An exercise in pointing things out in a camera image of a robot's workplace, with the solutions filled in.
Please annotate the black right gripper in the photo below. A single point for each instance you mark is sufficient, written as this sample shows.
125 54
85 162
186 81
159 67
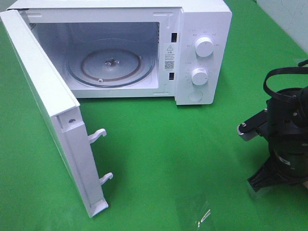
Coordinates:
285 127

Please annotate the upper white power knob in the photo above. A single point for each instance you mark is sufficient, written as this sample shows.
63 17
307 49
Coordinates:
204 46

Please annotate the round door release button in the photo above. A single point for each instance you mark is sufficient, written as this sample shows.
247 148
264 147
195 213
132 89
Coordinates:
195 96

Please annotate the white timer knob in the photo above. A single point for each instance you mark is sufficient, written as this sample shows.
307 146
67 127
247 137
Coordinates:
199 76

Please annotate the white microwave door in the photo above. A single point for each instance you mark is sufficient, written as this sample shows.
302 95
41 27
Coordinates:
61 113

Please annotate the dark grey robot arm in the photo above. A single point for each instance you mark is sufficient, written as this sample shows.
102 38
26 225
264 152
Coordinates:
285 127

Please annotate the white warning label sticker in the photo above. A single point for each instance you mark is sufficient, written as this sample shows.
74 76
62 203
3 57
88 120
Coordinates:
170 52

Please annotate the white microwave oven body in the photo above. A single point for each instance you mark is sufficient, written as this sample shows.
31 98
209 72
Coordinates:
59 24

